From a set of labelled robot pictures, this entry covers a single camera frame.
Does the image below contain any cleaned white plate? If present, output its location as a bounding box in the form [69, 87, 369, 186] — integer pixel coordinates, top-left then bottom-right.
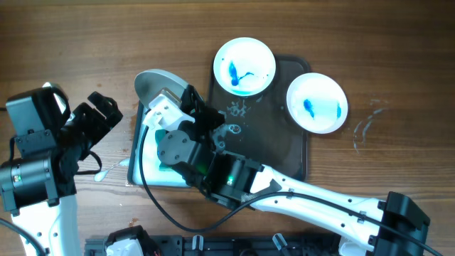
[134, 69, 189, 107]

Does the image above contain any white plate blue stain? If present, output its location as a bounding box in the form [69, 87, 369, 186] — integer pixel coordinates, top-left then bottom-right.
[286, 73, 348, 134]

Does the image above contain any green scrubbing sponge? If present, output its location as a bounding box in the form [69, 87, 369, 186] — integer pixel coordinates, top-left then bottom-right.
[154, 129, 172, 172]

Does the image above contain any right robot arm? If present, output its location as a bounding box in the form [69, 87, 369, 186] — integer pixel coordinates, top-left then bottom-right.
[156, 85, 430, 255]

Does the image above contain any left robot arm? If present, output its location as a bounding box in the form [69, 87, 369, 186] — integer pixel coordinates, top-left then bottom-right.
[1, 85, 123, 255]

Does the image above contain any large dark serving tray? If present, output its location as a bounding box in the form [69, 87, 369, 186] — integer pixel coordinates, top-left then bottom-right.
[208, 55, 311, 181]

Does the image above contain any dirty white plate top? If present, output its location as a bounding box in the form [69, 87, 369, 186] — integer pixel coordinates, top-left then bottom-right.
[213, 37, 277, 97]

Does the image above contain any small tray with soapy foam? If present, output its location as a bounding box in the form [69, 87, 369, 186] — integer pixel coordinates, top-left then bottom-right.
[127, 102, 188, 188]

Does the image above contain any black camera cable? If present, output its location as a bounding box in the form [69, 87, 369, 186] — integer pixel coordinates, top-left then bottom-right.
[138, 124, 445, 256]

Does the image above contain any black base rail bottom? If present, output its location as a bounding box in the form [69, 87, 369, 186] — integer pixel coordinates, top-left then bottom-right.
[83, 225, 341, 256]

